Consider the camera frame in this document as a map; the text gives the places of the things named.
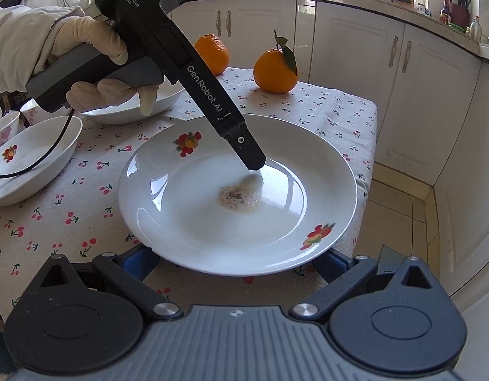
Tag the white plate with fruit print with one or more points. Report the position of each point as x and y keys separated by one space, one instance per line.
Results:
x=186 y=195

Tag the orange without leaf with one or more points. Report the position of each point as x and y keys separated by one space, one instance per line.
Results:
x=214 y=53

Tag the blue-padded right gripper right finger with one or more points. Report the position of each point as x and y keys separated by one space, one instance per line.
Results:
x=345 y=277

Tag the cherry print tablecloth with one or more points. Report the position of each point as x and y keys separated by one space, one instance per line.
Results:
x=77 y=214

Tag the white kitchen cabinets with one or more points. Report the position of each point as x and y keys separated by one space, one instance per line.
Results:
x=385 y=91

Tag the white bowl pink flower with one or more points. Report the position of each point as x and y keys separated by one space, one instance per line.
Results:
x=10 y=125

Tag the knife block with knives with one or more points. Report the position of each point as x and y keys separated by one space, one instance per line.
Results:
x=459 y=12

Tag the white shallow dish fruit print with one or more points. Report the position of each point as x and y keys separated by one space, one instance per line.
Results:
x=34 y=157

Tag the white sleeved left forearm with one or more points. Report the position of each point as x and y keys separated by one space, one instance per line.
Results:
x=26 y=39

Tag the orange with green leaf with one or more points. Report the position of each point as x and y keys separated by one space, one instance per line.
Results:
x=276 y=70

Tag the white gloved left hand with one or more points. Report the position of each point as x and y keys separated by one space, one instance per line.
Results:
x=73 y=31

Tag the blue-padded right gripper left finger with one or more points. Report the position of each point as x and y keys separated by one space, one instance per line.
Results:
x=123 y=275

